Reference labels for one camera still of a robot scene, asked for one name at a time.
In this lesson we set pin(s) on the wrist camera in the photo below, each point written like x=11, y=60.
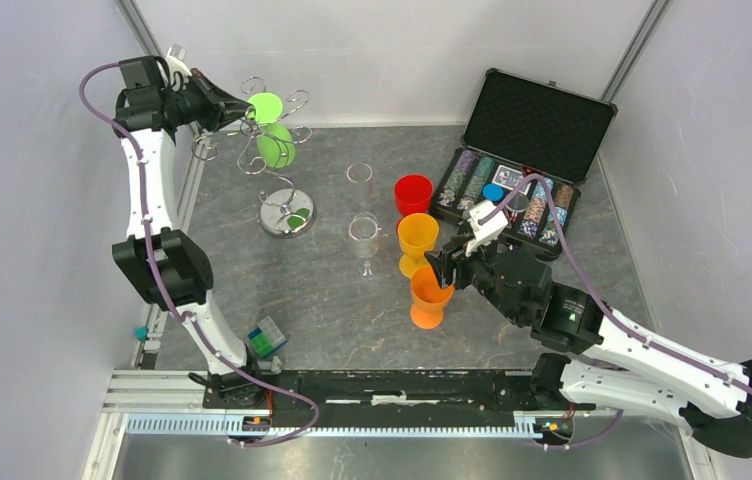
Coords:
x=486, y=222
x=176, y=65

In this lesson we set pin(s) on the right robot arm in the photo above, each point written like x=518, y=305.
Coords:
x=596, y=356

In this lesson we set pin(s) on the red plastic wine glass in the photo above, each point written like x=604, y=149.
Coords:
x=413, y=194

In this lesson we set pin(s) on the yellow plastic wine glass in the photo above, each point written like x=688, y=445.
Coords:
x=417, y=234

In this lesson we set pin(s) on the clear wine glass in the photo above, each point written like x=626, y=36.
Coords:
x=363, y=234

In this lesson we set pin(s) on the coloured toy brick block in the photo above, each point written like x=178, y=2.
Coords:
x=266, y=338

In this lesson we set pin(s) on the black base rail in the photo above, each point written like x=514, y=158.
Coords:
x=542, y=406

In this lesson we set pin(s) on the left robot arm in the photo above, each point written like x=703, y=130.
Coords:
x=163, y=264

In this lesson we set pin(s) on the chrome wine glass rack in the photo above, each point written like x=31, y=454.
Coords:
x=286, y=211

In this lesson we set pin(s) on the clear flute glass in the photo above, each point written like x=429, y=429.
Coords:
x=360, y=175

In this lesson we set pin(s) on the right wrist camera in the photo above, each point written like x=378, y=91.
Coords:
x=486, y=222

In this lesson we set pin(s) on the orange plastic wine glass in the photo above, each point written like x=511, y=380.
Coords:
x=429, y=299

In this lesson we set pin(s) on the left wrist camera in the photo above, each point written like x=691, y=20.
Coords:
x=176, y=65

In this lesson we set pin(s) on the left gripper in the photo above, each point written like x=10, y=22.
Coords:
x=220, y=109

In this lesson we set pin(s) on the green plastic wine glass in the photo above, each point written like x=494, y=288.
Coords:
x=273, y=140

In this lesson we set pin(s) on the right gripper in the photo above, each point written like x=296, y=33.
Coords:
x=454, y=256

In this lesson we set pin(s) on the black poker chip case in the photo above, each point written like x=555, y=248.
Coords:
x=520, y=126

